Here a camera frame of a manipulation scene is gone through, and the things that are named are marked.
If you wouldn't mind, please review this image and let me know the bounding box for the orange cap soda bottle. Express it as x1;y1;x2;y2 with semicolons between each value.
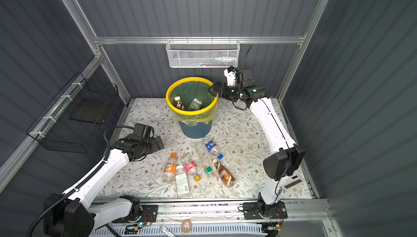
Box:
163;153;178;184

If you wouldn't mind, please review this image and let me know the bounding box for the brown Nescafe bottle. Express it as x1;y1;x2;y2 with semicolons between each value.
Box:
174;96;186;111
212;158;237;188

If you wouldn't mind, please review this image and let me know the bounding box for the blue Pepsi label bottle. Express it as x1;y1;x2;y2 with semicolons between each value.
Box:
205;140;224;160

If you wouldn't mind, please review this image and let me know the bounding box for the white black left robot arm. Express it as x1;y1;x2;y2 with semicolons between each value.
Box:
26;123;164;237

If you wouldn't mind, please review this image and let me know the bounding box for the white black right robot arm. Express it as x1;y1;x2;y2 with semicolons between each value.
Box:
208;67;305;219

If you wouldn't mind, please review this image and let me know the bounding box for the yellow plastic bin liner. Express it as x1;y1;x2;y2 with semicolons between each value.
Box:
166;77;219;126

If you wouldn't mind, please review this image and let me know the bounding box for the teal waste bin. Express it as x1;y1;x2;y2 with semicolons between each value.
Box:
179;121;212;139

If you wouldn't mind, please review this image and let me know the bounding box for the pink label yellow cap bottle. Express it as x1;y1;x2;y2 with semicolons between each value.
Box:
181;153;201;182

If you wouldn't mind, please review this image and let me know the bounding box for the white label clear bottle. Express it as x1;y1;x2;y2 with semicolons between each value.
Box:
175;165;190;198

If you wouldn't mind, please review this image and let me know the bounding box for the clear bottle green cap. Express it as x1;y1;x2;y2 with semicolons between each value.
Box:
194;142;215;178

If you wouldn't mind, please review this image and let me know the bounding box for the floral table mat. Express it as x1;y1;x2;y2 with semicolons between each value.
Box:
92;97;313;200

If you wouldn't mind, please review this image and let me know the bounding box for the tape roll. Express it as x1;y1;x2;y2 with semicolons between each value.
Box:
181;220;192;233

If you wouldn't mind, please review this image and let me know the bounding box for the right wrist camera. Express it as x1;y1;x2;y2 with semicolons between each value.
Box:
224;66;236;86

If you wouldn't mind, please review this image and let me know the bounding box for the white wire wall basket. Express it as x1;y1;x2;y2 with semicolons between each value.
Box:
166;41;241;68

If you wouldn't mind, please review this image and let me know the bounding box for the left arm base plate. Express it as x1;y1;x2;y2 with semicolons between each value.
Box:
112;205;159;224

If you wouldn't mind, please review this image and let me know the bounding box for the black wire side basket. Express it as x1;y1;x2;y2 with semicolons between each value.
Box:
26;73;119;154

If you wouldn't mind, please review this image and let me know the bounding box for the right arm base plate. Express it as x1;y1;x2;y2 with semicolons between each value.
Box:
241;201;288;220

